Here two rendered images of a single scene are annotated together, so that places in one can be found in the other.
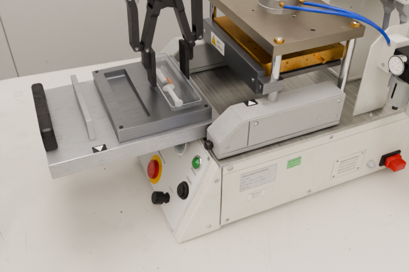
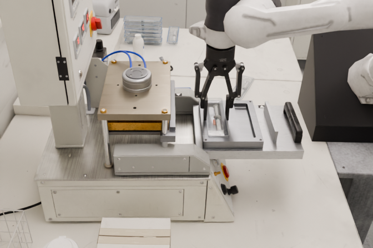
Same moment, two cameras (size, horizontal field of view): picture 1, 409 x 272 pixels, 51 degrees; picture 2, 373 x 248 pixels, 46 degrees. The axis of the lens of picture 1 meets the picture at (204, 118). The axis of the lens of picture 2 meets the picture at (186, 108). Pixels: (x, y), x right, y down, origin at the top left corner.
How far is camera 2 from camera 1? 1.71 m
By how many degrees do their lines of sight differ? 105
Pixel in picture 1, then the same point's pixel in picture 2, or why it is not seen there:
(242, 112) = (186, 91)
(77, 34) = not seen: outside the picture
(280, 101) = not seen: hidden behind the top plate
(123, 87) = (243, 132)
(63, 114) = (282, 129)
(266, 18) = (156, 77)
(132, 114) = (242, 114)
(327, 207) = not seen: hidden behind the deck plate
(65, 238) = (282, 166)
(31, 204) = (305, 190)
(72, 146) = (275, 111)
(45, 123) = (289, 104)
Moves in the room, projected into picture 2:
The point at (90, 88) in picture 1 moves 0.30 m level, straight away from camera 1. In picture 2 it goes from (265, 143) to (276, 229)
